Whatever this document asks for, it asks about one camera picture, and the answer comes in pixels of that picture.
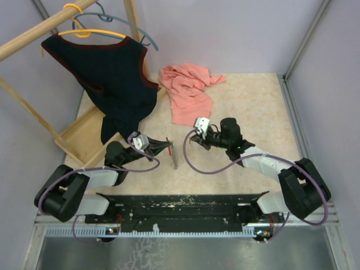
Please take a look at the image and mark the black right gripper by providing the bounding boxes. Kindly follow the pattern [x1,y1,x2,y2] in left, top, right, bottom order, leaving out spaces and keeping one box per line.
[191,128,230,151]

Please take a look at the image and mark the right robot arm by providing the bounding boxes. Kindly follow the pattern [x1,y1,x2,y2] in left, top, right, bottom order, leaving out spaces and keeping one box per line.
[183,117,331,224]

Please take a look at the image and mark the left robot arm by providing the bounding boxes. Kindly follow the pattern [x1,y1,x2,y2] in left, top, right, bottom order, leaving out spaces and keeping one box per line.
[34,132,173,223]

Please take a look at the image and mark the pink cloth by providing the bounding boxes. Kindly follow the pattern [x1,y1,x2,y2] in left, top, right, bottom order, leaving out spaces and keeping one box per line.
[159,64,226,126]

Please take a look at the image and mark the wooden clothes rack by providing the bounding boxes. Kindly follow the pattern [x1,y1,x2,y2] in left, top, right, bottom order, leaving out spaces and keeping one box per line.
[0,0,167,169]

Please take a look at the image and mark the dark navy vest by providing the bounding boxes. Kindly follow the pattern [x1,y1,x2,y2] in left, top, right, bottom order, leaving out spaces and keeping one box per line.
[41,34,159,143]

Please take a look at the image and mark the yellow clothes hanger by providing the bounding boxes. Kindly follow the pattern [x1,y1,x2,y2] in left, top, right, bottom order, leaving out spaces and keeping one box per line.
[41,2,127,59]

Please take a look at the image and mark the grey-blue clothes hanger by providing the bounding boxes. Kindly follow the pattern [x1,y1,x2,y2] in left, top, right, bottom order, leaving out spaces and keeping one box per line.
[71,1,159,51]

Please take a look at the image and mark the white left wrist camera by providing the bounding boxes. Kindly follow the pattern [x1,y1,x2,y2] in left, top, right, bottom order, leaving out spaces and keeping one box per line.
[130,132,150,151]

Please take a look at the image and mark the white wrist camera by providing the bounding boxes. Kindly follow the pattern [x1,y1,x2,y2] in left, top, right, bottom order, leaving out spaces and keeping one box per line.
[193,117,210,139]
[130,132,150,151]

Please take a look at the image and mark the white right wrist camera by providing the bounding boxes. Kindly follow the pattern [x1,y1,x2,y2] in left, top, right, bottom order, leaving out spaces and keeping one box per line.
[193,117,210,139]

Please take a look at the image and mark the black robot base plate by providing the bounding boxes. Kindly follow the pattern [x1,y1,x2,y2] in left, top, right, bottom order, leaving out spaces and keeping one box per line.
[85,194,284,233]

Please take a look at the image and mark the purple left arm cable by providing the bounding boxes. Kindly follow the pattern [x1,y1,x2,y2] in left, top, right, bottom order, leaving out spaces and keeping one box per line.
[38,132,161,246]

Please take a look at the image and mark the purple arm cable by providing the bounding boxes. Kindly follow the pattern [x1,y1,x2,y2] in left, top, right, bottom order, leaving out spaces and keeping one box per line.
[182,129,330,243]
[38,132,161,246]

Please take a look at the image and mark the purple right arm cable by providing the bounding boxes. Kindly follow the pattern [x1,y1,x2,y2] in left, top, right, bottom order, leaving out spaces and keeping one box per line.
[182,129,330,243]

